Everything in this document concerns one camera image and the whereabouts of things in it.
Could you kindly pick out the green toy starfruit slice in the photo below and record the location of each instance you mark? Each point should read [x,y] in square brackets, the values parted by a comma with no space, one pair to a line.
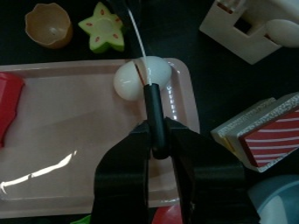
[102,29]

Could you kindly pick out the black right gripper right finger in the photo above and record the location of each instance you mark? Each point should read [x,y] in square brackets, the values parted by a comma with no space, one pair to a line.
[209,180]

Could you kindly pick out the green toy vegetable piece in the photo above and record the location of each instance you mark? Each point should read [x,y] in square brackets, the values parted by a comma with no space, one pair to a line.
[82,220]

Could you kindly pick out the white toy holder box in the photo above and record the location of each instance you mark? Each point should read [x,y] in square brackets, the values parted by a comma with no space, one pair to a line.
[233,40]

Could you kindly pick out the red toy utensil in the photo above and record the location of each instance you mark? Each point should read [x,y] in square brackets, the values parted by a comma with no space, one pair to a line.
[166,217]

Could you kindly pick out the red white striped toy block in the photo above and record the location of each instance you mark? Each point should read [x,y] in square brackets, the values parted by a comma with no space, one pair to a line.
[272,143]

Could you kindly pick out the blue grey toy pot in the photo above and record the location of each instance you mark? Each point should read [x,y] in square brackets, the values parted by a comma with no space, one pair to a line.
[276,201]

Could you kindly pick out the red toy food piece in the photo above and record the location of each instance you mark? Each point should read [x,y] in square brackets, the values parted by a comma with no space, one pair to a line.
[6,102]

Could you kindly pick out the tan toy eggshell half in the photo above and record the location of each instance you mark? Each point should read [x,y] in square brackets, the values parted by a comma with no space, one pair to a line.
[46,35]

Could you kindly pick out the white toy egg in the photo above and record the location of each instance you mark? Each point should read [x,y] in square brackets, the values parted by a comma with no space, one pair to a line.
[125,84]

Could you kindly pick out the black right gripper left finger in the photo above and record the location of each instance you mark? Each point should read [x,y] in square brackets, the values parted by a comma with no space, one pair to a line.
[120,180]

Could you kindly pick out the pink plastic tray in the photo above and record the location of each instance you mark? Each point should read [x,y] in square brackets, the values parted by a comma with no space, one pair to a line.
[77,122]

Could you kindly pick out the white oval toy piece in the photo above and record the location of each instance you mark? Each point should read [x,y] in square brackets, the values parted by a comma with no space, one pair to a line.
[284,33]

